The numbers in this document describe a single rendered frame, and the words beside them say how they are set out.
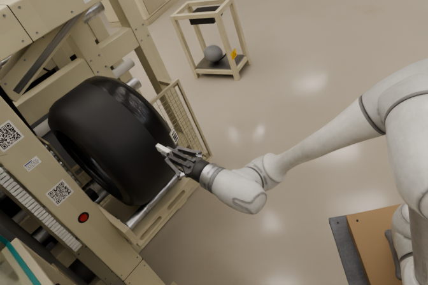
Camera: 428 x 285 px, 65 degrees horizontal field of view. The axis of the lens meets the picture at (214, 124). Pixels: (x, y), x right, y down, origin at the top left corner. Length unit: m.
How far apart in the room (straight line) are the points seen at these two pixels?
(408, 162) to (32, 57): 1.43
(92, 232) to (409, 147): 1.23
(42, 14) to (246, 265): 1.75
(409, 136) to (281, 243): 1.75
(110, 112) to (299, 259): 1.48
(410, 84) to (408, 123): 0.10
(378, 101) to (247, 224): 1.80
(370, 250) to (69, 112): 1.20
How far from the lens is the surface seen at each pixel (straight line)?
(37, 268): 1.13
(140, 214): 1.53
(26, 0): 1.48
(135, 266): 1.77
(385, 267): 1.41
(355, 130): 0.79
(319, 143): 0.85
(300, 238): 2.31
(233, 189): 1.01
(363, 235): 1.46
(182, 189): 1.60
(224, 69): 3.77
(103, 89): 1.33
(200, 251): 2.43
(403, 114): 0.67
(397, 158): 0.64
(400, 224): 1.20
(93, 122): 1.25
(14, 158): 1.27
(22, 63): 1.62
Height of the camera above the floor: 1.98
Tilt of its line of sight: 38 degrees down
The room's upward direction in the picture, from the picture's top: 22 degrees counter-clockwise
